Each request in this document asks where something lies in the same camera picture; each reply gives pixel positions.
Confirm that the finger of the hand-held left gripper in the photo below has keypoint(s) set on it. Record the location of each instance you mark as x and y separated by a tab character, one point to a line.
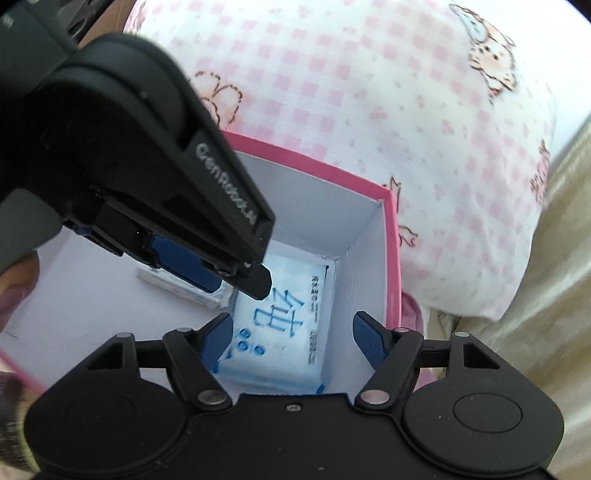
180	261
254	284

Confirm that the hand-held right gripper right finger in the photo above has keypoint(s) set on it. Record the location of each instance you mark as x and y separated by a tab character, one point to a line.
367	341

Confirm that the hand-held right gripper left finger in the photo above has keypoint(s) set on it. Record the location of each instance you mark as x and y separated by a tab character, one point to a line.
217	341

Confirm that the pink cardboard box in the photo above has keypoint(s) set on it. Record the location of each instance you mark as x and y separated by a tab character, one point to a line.
360	277

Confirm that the blue and white tissue packet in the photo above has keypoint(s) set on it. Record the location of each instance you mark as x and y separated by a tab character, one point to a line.
300	355

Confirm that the person's left hand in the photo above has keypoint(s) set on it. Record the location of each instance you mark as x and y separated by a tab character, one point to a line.
18	290

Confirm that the beige shiny cloth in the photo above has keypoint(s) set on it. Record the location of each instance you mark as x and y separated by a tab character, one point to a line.
531	346

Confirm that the pink checked pillow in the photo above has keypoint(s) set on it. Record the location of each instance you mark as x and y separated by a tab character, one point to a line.
369	92

